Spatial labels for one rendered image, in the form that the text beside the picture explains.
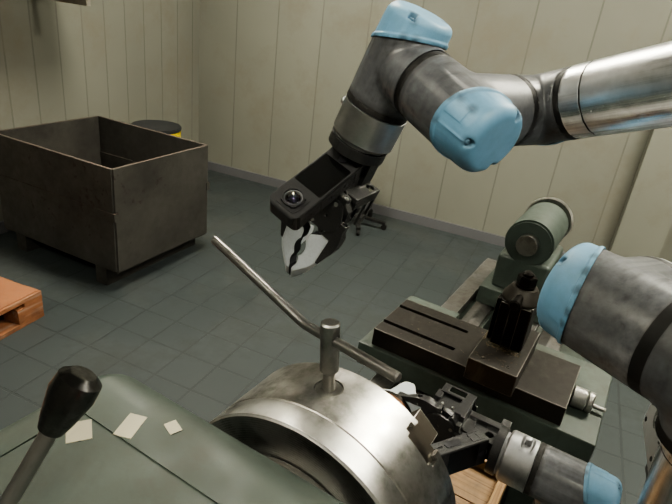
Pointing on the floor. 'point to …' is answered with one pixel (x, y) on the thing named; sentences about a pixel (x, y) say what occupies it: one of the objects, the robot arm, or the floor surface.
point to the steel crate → (103, 192)
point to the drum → (160, 126)
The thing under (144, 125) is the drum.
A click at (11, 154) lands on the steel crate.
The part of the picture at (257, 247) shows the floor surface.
